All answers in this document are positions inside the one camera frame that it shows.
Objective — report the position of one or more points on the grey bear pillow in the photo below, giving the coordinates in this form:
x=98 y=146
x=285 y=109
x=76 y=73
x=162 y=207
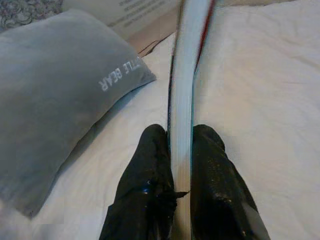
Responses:
x=50 y=87

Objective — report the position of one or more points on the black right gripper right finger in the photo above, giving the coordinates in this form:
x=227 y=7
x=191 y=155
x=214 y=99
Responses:
x=215 y=190

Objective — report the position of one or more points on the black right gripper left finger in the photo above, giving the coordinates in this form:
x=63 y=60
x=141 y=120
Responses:
x=147 y=180

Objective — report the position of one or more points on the thin white-paged book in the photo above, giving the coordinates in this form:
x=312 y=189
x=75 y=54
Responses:
x=183 y=100

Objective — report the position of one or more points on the white printed cardboard box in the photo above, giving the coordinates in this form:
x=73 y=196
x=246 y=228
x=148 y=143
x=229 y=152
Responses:
x=140 y=15

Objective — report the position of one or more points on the grey patterned quilt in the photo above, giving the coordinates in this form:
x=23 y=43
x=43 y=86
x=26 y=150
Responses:
x=25 y=12

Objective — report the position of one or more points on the white quilted mattress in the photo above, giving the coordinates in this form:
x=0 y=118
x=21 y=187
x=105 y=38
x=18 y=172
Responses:
x=262 y=100

